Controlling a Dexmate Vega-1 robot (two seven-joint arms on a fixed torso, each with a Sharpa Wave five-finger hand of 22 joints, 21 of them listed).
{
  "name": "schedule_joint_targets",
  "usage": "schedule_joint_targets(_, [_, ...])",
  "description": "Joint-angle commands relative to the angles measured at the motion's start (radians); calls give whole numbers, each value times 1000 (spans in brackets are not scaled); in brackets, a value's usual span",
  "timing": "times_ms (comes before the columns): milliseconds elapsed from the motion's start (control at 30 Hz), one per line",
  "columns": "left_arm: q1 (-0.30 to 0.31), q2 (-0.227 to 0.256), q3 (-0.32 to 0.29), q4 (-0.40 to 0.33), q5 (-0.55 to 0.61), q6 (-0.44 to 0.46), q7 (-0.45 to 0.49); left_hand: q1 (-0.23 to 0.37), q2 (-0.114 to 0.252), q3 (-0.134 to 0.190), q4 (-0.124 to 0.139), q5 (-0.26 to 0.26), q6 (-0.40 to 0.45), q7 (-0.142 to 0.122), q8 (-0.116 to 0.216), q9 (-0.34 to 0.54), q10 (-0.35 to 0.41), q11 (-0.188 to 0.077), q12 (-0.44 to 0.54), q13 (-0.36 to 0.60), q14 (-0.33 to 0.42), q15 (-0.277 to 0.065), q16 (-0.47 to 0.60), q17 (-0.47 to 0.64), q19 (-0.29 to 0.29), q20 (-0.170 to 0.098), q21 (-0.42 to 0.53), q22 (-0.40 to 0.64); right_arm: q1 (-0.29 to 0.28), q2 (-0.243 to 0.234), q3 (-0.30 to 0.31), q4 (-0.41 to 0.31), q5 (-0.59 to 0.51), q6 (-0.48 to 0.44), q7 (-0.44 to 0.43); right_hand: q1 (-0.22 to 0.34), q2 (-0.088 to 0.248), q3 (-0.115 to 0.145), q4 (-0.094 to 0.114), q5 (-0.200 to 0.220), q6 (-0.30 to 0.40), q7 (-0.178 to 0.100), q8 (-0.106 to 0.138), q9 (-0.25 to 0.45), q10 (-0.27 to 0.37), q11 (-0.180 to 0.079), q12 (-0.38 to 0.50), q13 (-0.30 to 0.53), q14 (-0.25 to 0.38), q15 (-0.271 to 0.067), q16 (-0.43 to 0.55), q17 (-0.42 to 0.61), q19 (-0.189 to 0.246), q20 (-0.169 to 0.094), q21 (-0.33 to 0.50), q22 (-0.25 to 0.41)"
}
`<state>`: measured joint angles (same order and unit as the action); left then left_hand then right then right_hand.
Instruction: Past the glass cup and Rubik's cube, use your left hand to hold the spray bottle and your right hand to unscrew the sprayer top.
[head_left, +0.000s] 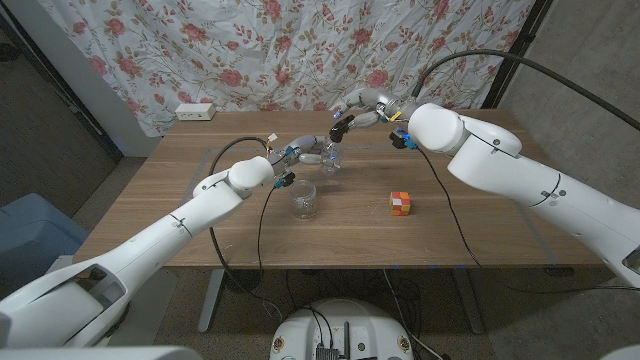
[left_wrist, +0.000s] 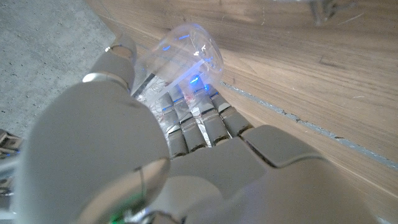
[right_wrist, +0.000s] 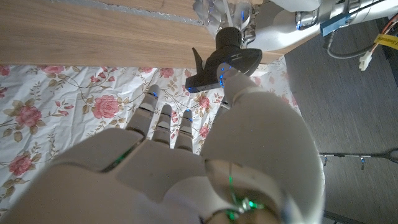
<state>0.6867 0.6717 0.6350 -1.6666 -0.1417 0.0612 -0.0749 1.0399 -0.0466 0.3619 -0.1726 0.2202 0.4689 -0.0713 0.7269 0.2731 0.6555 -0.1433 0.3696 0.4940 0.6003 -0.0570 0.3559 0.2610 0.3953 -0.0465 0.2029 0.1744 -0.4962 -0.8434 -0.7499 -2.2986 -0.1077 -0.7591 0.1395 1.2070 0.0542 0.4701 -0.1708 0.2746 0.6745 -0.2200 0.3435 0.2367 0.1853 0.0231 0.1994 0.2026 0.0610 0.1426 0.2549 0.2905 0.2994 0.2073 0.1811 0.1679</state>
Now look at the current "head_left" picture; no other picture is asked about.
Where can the black backdrop stand pole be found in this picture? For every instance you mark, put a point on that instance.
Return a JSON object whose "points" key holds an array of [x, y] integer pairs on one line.
{"points": [[500, 85]]}

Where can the small clear vial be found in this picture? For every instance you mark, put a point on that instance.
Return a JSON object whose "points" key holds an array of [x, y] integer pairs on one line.
{"points": [[334, 167]]}

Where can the Rubik's cube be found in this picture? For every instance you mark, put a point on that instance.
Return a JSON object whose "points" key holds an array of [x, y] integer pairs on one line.
{"points": [[400, 204]]}

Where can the white power strip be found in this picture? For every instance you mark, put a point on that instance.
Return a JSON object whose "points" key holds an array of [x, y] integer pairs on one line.
{"points": [[195, 112]]}

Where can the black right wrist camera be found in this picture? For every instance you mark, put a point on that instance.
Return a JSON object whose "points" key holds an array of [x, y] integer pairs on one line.
{"points": [[399, 140]]}

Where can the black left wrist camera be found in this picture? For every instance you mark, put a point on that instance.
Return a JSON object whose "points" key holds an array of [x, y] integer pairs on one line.
{"points": [[286, 179]]}

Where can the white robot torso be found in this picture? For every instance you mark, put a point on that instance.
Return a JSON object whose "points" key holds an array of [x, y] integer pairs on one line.
{"points": [[100, 354]]}

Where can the grey table leg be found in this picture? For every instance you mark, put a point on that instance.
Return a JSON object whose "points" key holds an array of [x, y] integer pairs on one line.
{"points": [[470, 305], [210, 305]]}

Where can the blue storage bin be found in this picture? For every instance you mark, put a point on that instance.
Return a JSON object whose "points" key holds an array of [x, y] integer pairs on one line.
{"points": [[30, 235]]}

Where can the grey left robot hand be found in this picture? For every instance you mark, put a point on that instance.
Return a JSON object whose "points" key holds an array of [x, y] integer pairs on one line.
{"points": [[305, 147]]}

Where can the floral backdrop cloth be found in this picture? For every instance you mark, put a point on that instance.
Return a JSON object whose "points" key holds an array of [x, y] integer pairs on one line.
{"points": [[250, 50]]}

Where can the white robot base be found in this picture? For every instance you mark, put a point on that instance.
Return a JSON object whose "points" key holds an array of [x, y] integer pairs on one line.
{"points": [[370, 330]]}

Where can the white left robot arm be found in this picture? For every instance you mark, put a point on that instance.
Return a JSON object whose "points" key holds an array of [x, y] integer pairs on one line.
{"points": [[150, 240]]}

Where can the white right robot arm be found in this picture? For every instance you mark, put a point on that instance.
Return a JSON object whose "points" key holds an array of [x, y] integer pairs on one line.
{"points": [[500, 160]]}

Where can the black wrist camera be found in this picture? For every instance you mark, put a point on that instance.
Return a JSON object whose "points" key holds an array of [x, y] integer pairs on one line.
{"points": [[286, 179], [399, 140]]}

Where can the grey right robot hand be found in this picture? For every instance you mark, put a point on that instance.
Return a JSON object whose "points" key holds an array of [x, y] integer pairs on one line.
{"points": [[385, 100]]}

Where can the clear glass cup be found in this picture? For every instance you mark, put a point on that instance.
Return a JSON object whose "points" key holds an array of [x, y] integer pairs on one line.
{"points": [[303, 200]]}

